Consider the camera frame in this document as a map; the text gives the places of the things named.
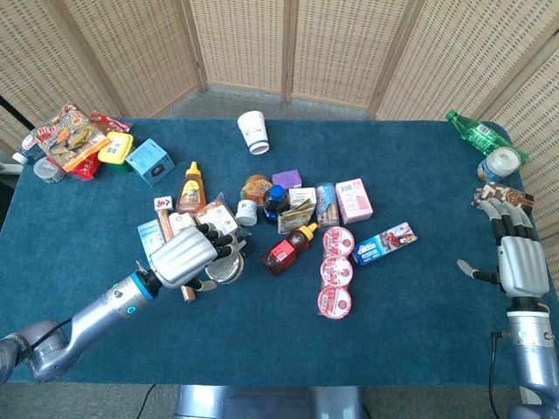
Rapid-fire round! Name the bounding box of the thin black floor cable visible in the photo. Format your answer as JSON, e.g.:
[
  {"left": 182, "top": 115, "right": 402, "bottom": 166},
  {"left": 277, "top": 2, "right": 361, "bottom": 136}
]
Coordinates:
[{"left": 138, "top": 383, "right": 156, "bottom": 419}]

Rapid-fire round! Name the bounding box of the brown snack packet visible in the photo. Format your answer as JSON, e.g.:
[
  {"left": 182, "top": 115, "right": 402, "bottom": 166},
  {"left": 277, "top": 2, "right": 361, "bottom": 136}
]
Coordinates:
[{"left": 471, "top": 182, "right": 535, "bottom": 216}]

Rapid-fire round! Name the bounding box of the bamboo folding screen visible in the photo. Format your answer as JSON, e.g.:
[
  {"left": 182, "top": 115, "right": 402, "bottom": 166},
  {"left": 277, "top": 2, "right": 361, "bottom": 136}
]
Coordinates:
[{"left": 0, "top": 0, "right": 559, "bottom": 239}]

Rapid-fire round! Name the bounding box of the small white green carton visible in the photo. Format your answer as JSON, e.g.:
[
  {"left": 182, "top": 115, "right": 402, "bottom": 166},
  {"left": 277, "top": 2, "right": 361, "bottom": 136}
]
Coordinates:
[{"left": 287, "top": 187, "right": 318, "bottom": 210}]

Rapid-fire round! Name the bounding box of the small white jar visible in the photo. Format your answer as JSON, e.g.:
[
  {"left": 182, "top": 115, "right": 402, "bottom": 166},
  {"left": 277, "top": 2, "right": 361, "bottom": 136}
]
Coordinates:
[{"left": 235, "top": 199, "right": 259, "bottom": 227}]

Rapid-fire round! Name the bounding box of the green plastic bottle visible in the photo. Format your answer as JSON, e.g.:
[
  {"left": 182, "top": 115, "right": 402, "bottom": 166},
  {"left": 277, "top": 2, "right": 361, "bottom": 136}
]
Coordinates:
[{"left": 445, "top": 109, "right": 528, "bottom": 163}]

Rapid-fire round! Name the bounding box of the clear plastic packaged food bag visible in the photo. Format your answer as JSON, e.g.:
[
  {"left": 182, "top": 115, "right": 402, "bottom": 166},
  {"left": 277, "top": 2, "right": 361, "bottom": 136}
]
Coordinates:
[{"left": 194, "top": 191, "right": 253, "bottom": 254}]

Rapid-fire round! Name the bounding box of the pink white box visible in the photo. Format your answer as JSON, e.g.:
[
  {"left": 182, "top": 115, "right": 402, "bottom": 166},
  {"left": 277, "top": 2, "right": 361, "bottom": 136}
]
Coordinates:
[{"left": 335, "top": 176, "right": 375, "bottom": 225}]

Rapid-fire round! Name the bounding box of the black cable with plug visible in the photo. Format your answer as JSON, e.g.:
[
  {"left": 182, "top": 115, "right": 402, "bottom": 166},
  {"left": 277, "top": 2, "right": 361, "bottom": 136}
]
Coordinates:
[{"left": 487, "top": 331, "right": 510, "bottom": 419}]

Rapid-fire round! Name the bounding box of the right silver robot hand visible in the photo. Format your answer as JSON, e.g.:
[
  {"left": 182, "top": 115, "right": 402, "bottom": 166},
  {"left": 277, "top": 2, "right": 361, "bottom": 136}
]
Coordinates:
[{"left": 457, "top": 198, "right": 550, "bottom": 299}]

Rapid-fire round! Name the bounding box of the white paper cup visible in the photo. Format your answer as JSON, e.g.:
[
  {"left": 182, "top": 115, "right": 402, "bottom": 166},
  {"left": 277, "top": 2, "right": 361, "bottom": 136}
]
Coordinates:
[{"left": 237, "top": 110, "right": 271, "bottom": 156}]

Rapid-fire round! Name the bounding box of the silver can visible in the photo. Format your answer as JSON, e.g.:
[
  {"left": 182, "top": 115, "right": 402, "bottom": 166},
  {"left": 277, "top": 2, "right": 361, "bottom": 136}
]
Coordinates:
[{"left": 32, "top": 156, "right": 66, "bottom": 184}]

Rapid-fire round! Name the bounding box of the yellow lidded green box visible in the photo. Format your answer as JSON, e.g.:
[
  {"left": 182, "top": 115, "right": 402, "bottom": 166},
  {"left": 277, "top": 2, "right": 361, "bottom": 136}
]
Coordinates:
[{"left": 97, "top": 131, "right": 135, "bottom": 174}]

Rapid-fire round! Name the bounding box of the round silver tin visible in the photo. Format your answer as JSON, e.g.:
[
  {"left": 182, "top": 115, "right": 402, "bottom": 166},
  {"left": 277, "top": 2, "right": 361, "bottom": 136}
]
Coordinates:
[{"left": 204, "top": 253, "right": 245, "bottom": 285}]

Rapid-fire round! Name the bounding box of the purple box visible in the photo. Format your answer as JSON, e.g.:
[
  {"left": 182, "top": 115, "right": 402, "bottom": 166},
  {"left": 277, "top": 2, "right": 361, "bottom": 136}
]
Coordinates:
[{"left": 271, "top": 168, "right": 305, "bottom": 190}]

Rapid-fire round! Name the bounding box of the white orange juice carton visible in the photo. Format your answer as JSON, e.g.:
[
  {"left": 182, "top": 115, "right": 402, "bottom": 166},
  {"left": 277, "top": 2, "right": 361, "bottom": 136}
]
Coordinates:
[{"left": 167, "top": 211, "right": 198, "bottom": 239}]

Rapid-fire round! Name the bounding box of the dark bottle blue cap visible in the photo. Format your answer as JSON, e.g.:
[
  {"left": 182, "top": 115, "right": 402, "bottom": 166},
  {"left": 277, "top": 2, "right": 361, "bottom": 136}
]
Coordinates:
[{"left": 261, "top": 183, "right": 291, "bottom": 226}]

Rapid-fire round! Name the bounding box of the clear orange snack bag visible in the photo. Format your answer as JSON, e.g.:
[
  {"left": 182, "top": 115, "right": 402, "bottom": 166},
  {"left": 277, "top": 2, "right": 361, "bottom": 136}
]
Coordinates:
[{"left": 30, "top": 103, "right": 110, "bottom": 173}]

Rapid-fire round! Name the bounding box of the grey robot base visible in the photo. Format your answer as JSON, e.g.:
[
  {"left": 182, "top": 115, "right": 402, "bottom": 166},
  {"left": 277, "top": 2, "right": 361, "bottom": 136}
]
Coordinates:
[{"left": 174, "top": 384, "right": 366, "bottom": 419}]

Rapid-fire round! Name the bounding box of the flat light blue pack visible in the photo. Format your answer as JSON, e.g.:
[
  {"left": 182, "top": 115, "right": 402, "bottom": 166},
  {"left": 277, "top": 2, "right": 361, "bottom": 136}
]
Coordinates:
[{"left": 136, "top": 218, "right": 167, "bottom": 263}]

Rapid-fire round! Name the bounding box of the olive green tea pack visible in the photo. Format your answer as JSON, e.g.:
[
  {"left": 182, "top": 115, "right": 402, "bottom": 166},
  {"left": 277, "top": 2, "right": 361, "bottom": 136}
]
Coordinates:
[{"left": 277, "top": 201, "right": 316, "bottom": 235}]

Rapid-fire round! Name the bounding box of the blue toothpaste box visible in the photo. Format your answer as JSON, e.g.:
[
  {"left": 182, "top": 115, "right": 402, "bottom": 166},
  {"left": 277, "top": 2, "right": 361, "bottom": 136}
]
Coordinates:
[{"left": 351, "top": 221, "right": 418, "bottom": 266}]

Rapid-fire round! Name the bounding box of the blue white lidded can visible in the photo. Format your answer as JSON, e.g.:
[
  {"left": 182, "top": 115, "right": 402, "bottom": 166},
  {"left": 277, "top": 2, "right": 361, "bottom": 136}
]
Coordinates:
[{"left": 476, "top": 147, "right": 524, "bottom": 183}]

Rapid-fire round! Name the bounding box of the bear honey bottle red label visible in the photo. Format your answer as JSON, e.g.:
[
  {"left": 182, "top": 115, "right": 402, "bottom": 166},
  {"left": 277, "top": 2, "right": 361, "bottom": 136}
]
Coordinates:
[{"left": 260, "top": 222, "right": 319, "bottom": 277}]

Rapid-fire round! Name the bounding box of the blue white milk bottle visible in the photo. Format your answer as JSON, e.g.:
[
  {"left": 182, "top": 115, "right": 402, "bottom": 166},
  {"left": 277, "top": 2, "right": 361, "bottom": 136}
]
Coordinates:
[{"left": 11, "top": 133, "right": 45, "bottom": 166}]

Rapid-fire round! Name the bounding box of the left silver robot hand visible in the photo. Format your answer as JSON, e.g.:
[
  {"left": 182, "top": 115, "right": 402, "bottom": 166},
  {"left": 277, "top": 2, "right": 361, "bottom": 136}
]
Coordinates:
[{"left": 146, "top": 222, "right": 248, "bottom": 303}]

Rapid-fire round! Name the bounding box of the honey bottle orange cap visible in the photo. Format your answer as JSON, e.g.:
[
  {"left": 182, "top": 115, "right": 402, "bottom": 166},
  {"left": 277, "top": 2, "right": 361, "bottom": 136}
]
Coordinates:
[{"left": 176, "top": 161, "right": 208, "bottom": 215}]

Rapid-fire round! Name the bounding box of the orange jelly cup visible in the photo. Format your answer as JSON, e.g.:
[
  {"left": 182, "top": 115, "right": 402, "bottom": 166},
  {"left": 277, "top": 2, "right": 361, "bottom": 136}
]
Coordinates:
[{"left": 240, "top": 174, "right": 274, "bottom": 208}]

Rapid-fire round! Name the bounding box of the long brown tube pack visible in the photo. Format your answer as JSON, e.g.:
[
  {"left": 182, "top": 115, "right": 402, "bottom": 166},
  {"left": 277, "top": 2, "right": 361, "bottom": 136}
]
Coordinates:
[{"left": 157, "top": 208, "right": 198, "bottom": 304}]

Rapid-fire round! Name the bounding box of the light blue cardboard box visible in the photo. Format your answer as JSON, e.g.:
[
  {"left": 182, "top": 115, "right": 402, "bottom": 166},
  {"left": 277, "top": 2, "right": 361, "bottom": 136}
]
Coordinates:
[{"left": 125, "top": 138, "right": 176, "bottom": 188}]

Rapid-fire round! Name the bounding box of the blue felt table cloth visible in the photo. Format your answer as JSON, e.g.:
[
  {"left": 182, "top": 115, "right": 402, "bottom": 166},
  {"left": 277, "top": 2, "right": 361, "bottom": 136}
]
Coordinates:
[{"left": 0, "top": 116, "right": 559, "bottom": 388}]

